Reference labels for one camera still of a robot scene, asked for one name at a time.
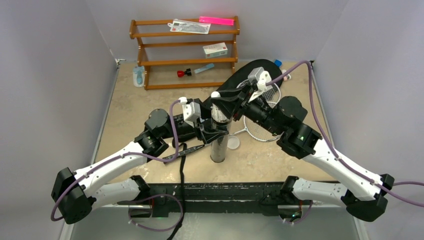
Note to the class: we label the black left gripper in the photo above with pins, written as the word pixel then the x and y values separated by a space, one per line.
pixel 202 133

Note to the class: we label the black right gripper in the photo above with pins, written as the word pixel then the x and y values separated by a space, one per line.
pixel 241 106

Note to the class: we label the black shuttlecock tube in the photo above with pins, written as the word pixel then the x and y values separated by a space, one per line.
pixel 219 145

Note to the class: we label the white feather shuttlecock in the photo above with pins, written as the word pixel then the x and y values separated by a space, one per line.
pixel 216 114

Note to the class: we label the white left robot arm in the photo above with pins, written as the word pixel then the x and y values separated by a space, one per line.
pixel 78 192

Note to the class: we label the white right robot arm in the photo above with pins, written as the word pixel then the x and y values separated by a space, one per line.
pixel 361 192

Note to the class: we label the lower white badminton racket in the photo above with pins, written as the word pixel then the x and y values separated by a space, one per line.
pixel 256 131

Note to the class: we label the white badminton racket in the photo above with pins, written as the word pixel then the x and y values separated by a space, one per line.
pixel 271 93
pixel 256 131

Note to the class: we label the upper white badminton racket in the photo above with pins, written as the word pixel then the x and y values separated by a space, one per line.
pixel 271 93

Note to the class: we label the clear tube lid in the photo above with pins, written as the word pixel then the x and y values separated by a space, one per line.
pixel 233 142

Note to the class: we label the black racket bag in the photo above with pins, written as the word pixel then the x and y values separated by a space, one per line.
pixel 239 76

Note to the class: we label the light blue tube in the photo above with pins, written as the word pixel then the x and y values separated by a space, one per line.
pixel 204 68

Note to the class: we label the white red small box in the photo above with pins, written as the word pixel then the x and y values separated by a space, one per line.
pixel 215 50

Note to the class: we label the blue small object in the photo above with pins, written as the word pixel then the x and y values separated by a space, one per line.
pixel 278 63

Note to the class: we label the pink white small object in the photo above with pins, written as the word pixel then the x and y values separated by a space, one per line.
pixel 287 77

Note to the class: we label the red black stamp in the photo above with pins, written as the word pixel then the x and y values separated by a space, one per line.
pixel 181 73

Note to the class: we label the pink ruler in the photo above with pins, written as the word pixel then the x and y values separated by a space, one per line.
pixel 216 21

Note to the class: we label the blue white packaged item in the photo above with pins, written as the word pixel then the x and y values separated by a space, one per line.
pixel 138 75

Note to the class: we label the wooden shelf rack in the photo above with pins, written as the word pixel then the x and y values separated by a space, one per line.
pixel 163 53

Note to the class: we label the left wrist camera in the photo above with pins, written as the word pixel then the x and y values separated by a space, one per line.
pixel 191 110

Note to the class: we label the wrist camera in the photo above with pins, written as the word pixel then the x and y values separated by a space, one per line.
pixel 191 110
pixel 259 79

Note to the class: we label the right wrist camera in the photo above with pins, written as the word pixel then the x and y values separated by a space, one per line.
pixel 259 79

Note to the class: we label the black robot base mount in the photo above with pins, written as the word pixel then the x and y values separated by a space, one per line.
pixel 265 198

